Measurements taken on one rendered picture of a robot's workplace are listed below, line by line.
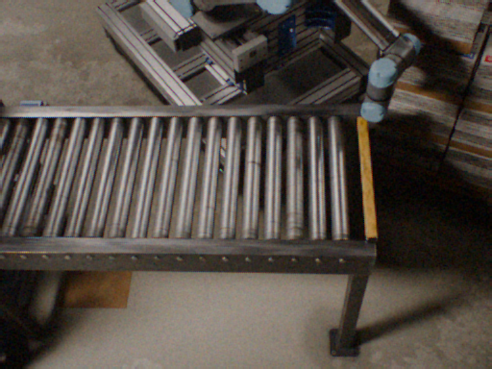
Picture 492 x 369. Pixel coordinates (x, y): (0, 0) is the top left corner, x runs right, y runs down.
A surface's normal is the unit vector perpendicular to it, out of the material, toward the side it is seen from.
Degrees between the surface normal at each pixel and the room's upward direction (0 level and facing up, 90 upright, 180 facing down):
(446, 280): 0
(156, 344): 0
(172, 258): 90
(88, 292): 0
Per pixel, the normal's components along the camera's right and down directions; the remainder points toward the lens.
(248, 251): -0.07, -0.55
